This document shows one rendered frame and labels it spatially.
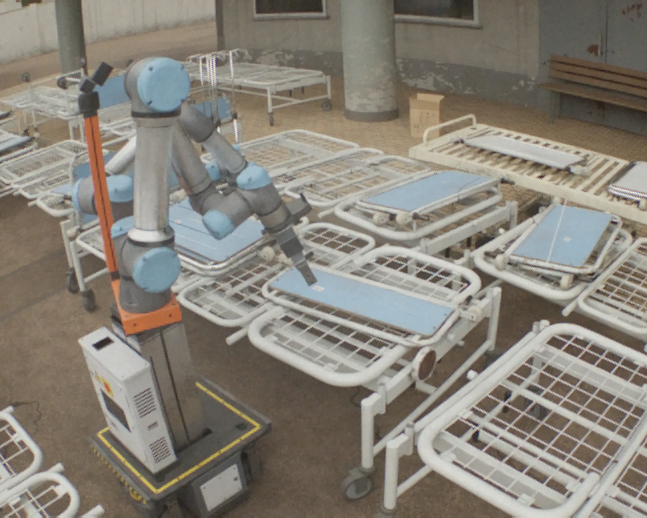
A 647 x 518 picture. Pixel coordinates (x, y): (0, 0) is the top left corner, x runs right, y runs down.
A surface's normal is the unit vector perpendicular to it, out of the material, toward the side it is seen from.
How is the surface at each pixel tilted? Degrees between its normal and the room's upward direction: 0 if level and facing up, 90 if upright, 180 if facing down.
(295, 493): 0
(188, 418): 90
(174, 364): 90
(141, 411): 90
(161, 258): 98
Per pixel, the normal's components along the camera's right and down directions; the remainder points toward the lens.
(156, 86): 0.58, 0.25
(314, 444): -0.04, -0.88
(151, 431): 0.74, 0.29
